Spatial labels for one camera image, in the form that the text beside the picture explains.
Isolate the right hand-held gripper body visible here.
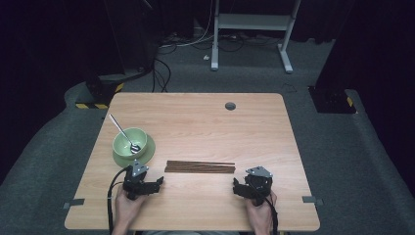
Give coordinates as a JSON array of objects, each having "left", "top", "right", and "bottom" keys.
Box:
[{"left": 245, "top": 165, "right": 274, "bottom": 207}]

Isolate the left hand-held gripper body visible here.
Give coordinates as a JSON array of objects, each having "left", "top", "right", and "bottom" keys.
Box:
[{"left": 122, "top": 159, "right": 151, "bottom": 201}]

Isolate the brown wooden chopstick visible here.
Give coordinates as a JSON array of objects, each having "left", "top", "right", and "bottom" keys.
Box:
[
  {"left": 163, "top": 169, "right": 237, "bottom": 174},
  {"left": 164, "top": 164, "right": 237, "bottom": 170},
  {"left": 164, "top": 166, "right": 237, "bottom": 172},
  {"left": 166, "top": 160, "right": 236, "bottom": 165},
  {"left": 165, "top": 162, "right": 237, "bottom": 168}
]

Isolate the person's left hand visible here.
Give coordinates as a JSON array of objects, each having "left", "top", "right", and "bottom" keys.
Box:
[{"left": 114, "top": 187, "right": 149, "bottom": 228}]

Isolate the person's right hand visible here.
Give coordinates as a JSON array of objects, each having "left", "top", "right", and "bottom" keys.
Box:
[{"left": 245, "top": 190, "right": 279, "bottom": 230}]

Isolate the green ceramic saucer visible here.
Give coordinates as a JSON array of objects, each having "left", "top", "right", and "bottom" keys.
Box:
[{"left": 112, "top": 133, "right": 157, "bottom": 168}]

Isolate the metal spoon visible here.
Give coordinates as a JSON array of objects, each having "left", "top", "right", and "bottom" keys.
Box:
[{"left": 108, "top": 113, "right": 142, "bottom": 155}]

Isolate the green ceramic bowl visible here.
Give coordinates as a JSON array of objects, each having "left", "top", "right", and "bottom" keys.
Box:
[{"left": 112, "top": 126, "right": 149, "bottom": 161}]

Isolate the grey tape strip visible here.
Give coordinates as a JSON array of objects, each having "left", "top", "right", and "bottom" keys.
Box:
[
  {"left": 62, "top": 198, "right": 86, "bottom": 211},
  {"left": 301, "top": 195, "right": 325, "bottom": 207}
]

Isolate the black stand base striped tape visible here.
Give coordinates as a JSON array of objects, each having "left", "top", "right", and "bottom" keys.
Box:
[
  {"left": 74, "top": 72, "right": 126, "bottom": 111},
  {"left": 307, "top": 85, "right": 358, "bottom": 115}
]

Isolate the dark curtain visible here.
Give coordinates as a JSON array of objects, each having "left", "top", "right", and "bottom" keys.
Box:
[
  {"left": 314, "top": 0, "right": 415, "bottom": 190},
  {"left": 0, "top": 0, "right": 125, "bottom": 184}
]

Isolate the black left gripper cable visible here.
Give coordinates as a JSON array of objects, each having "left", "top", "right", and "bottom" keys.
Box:
[{"left": 106, "top": 166, "right": 132, "bottom": 235}]

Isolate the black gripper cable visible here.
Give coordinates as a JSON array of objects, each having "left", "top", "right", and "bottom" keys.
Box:
[
  {"left": 257, "top": 187, "right": 280, "bottom": 235},
  {"left": 106, "top": 166, "right": 132, "bottom": 235}
]

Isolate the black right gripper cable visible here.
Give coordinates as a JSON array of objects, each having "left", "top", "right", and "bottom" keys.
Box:
[{"left": 257, "top": 187, "right": 280, "bottom": 235}]

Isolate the thin black cable loop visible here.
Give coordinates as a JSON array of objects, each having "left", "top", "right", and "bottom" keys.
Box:
[{"left": 280, "top": 82, "right": 299, "bottom": 94}]

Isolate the black floor cable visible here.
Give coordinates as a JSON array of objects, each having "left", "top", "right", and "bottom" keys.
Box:
[{"left": 151, "top": 57, "right": 172, "bottom": 94}]

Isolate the black cable bundle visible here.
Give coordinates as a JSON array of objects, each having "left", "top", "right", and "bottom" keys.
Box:
[{"left": 217, "top": 32, "right": 282, "bottom": 53}]

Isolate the white floor cable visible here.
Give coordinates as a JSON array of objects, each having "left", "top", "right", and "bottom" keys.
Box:
[{"left": 167, "top": 0, "right": 220, "bottom": 49}]

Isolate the white metal stand frame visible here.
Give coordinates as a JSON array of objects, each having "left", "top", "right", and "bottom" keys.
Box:
[{"left": 209, "top": 0, "right": 302, "bottom": 74}]

